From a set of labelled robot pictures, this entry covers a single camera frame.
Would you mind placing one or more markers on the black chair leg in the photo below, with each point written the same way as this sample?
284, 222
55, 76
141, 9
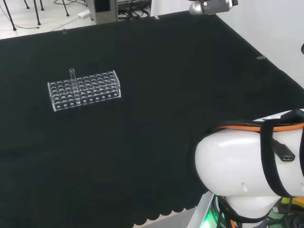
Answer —
9, 16
36, 13
66, 8

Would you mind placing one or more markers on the metal base plate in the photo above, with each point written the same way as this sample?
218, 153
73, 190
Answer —
202, 211

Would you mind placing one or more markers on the clear glass test tube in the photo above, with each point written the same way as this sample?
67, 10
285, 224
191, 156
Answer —
74, 80

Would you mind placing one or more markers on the clear plastic test tube rack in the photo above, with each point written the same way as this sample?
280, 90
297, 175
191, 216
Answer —
95, 91

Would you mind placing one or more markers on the black bench cloth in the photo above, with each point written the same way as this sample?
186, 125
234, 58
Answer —
154, 107

